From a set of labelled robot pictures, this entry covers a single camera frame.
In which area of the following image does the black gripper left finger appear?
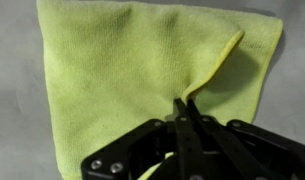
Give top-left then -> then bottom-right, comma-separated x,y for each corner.
81,99 -> 206,180

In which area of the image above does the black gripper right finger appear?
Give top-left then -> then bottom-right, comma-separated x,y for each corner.
187,100 -> 305,180

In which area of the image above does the yellow microfiber cloth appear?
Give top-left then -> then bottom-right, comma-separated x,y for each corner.
37,0 -> 283,180

